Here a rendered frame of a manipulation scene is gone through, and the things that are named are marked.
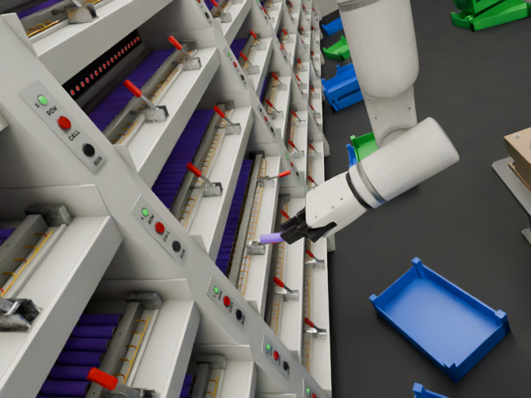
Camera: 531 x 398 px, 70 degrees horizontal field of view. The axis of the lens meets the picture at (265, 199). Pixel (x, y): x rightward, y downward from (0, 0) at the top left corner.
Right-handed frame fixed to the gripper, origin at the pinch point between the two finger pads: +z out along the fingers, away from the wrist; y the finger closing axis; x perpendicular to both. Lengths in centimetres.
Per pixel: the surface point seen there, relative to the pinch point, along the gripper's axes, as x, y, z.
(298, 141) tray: 24, -92, 19
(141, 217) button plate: -25.7, 15.0, 6.7
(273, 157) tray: 6, -51, 14
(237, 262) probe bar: 2.3, -3.8, 18.3
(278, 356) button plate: 15.8, 13.1, 16.8
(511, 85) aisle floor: 76, -120, -64
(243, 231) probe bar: 2.2, -13.9, 17.9
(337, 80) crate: 47, -189, 4
